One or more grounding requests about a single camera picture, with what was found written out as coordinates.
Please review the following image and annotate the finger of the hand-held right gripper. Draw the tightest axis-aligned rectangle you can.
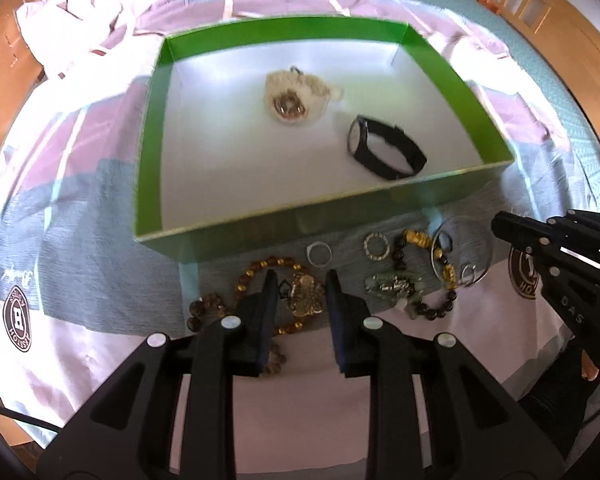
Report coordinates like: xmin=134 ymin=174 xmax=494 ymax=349
xmin=500 ymin=234 xmax=600 ymax=287
xmin=491 ymin=210 xmax=600 ymax=247

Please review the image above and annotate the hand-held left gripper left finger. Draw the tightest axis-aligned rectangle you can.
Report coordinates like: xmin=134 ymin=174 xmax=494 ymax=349
xmin=37 ymin=269 xmax=281 ymax=480

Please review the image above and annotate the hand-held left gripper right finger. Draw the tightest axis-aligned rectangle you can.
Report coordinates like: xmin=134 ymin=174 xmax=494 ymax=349
xmin=325 ymin=269 xmax=566 ymax=480

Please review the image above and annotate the brown gold bead bracelet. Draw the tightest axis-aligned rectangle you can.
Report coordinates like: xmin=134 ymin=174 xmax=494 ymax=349
xmin=234 ymin=257 xmax=327 ymax=337

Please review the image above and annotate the green jade charm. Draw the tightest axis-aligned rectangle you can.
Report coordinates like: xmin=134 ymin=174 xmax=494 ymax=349
xmin=364 ymin=270 xmax=426 ymax=311

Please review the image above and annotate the studded ring bangle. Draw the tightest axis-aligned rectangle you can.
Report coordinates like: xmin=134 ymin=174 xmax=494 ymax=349
xmin=364 ymin=233 xmax=391 ymax=262

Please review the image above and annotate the clear round bangle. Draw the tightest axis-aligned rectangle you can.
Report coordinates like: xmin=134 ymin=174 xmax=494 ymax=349
xmin=431 ymin=215 xmax=492 ymax=288

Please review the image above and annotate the yellow black bead bracelet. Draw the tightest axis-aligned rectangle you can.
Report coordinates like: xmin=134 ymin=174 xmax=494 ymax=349
xmin=392 ymin=229 xmax=458 ymax=321

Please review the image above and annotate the green cardboard box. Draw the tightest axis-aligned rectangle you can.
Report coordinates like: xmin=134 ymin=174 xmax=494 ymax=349
xmin=132 ymin=17 xmax=516 ymax=263

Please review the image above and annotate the person's right hand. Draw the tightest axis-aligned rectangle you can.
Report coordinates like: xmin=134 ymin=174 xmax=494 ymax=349
xmin=581 ymin=347 xmax=600 ymax=382

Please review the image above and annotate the black wrist watch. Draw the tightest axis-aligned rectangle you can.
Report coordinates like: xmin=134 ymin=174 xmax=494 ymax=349
xmin=347 ymin=115 xmax=428 ymax=182

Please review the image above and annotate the wooden headboard with panels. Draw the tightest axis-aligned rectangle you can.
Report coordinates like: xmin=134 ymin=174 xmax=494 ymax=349
xmin=480 ymin=0 xmax=600 ymax=161

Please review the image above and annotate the printed pink grey quilt cover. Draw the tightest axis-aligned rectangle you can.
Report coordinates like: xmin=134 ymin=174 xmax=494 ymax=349
xmin=0 ymin=0 xmax=600 ymax=441

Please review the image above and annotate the white wrist watch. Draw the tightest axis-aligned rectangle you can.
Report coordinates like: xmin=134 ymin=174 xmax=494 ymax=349
xmin=266 ymin=66 xmax=345 ymax=123

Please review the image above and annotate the crumpled pink duvet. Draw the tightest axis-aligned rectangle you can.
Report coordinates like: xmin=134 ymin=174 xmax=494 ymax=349
xmin=15 ymin=0 xmax=241 ymax=78

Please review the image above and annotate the dark wooden bead bracelet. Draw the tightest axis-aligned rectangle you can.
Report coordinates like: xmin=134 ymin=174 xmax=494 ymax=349
xmin=186 ymin=294 xmax=287 ymax=376

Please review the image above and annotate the plain silver ring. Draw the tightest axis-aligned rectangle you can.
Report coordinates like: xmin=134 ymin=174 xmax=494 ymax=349
xmin=306 ymin=241 xmax=332 ymax=267

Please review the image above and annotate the black cable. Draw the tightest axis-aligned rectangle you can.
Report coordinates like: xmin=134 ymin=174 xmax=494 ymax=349
xmin=0 ymin=400 xmax=61 ymax=433

